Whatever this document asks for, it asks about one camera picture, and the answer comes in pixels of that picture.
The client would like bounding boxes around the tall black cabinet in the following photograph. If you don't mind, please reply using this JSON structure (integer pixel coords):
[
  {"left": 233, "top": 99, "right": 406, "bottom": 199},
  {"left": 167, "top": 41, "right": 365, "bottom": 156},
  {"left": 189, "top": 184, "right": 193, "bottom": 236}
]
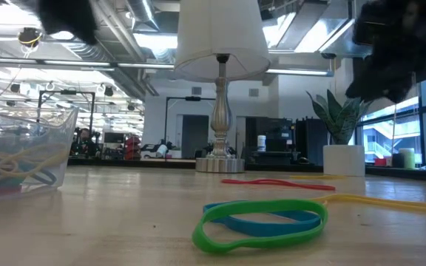
[{"left": 295, "top": 117, "right": 329, "bottom": 167}]

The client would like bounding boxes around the grey door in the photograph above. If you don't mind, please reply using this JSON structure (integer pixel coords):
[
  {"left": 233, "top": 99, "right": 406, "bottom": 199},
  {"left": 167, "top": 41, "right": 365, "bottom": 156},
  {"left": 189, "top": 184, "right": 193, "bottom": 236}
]
[{"left": 180, "top": 114, "right": 210, "bottom": 160}]

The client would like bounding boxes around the black metal frame rig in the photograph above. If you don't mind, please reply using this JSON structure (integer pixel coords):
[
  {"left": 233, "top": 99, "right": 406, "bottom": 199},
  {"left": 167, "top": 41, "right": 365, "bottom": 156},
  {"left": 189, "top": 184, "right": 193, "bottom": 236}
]
[
  {"left": 163, "top": 95, "right": 217, "bottom": 146},
  {"left": 38, "top": 89, "right": 97, "bottom": 143}
]

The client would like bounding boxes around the black monitor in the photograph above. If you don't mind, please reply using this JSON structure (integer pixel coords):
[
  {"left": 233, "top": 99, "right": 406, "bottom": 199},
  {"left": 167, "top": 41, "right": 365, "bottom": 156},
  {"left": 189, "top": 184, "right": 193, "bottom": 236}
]
[{"left": 104, "top": 132, "right": 126, "bottom": 145}]

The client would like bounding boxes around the clear plastic bin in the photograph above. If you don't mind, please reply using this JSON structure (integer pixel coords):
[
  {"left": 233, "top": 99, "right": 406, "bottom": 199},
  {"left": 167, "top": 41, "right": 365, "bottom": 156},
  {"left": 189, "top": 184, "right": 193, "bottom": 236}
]
[{"left": 0, "top": 106, "right": 80, "bottom": 202}]

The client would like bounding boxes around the red shelf cart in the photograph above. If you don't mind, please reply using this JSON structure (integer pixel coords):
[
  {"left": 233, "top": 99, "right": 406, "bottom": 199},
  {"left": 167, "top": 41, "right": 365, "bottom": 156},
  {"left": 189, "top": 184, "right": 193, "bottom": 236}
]
[{"left": 124, "top": 136, "right": 142, "bottom": 161}]

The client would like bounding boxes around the wide green rubber band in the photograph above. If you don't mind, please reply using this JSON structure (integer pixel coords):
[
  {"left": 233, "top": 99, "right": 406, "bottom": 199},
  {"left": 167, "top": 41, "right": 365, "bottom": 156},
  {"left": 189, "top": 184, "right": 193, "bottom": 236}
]
[{"left": 192, "top": 199, "right": 329, "bottom": 255}]

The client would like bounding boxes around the wide blue rubber band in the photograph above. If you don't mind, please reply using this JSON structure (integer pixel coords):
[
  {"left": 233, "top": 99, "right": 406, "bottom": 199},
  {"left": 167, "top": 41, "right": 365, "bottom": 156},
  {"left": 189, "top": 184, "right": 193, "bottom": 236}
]
[{"left": 202, "top": 201, "right": 323, "bottom": 238}]

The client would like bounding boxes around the ceiling light bar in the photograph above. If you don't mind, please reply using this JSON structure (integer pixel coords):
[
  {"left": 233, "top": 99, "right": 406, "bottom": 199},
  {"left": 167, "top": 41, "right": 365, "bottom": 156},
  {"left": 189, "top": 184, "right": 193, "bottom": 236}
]
[
  {"left": 0, "top": 57, "right": 176, "bottom": 71},
  {"left": 266, "top": 67, "right": 335, "bottom": 78}
]

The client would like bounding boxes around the round silver ceiling duct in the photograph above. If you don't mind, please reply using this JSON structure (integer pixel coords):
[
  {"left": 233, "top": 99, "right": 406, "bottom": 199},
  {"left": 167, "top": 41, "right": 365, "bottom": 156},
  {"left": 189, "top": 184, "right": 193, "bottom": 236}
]
[{"left": 126, "top": 0, "right": 161, "bottom": 33}]

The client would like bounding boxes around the black hanging device yellow cable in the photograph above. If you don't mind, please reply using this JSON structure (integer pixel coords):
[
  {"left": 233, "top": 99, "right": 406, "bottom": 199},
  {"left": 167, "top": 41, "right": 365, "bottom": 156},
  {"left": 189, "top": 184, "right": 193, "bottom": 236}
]
[{"left": 17, "top": 27, "right": 44, "bottom": 49}]

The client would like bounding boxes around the white shade silver table lamp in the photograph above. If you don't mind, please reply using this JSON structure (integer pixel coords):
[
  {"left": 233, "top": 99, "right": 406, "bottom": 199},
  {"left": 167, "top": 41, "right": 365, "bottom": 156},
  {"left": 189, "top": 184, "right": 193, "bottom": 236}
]
[{"left": 174, "top": 0, "right": 272, "bottom": 174}]

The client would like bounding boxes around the red rubber band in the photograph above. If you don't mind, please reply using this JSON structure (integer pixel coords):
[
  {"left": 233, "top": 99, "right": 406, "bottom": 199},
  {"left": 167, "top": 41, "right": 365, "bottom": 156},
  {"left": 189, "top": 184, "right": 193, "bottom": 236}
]
[{"left": 220, "top": 178, "right": 337, "bottom": 192}]

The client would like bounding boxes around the pale green cylinder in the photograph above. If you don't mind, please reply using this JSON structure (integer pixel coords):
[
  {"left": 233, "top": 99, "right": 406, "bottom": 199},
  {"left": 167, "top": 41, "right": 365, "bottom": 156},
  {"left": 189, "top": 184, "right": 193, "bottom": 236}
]
[{"left": 399, "top": 147, "right": 417, "bottom": 170}]

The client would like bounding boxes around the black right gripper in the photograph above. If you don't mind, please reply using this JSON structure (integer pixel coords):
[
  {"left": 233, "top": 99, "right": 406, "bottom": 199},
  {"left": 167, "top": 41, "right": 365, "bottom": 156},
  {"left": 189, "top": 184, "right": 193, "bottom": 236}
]
[{"left": 345, "top": 0, "right": 426, "bottom": 104}]

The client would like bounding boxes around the person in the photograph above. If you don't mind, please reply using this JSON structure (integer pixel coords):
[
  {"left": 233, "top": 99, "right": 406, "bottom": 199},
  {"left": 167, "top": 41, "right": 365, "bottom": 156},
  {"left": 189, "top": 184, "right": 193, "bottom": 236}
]
[{"left": 70, "top": 127, "right": 102, "bottom": 158}]

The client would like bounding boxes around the snake plant in white pot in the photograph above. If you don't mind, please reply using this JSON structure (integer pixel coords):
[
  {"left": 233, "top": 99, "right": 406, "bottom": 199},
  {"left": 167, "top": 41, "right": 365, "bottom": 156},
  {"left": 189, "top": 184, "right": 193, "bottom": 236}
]
[{"left": 306, "top": 88, "right": 373, "bottom": 177}]

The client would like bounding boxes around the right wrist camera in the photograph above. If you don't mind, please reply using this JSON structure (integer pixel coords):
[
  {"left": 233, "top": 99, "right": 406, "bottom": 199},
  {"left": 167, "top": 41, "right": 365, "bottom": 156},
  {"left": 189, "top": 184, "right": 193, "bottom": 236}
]
[{"left": 352, "top": 20, "right": 388, "bottom": 47}]

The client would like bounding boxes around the rectangular metal ceiling duct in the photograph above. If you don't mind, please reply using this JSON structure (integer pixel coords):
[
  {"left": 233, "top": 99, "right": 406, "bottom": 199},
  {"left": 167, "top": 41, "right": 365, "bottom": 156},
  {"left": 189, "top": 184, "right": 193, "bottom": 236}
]
[{"left": 294, "top": 0, "right": 369, "bottom": 59}]

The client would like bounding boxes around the yellow hanging cord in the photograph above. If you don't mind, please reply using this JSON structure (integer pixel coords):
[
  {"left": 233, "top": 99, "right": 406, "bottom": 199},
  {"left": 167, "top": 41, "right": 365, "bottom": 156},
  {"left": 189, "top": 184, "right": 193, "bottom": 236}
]
[{"left": 391, "top": 100, "right": 399, "bottom": 151}]

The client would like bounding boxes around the black equipment cabinet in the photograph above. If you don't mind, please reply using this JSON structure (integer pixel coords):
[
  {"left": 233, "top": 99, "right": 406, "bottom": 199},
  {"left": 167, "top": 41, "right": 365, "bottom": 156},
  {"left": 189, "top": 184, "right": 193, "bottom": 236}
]
[{"left": 245, "top": 117, "right": 297, "bottom": 166}]

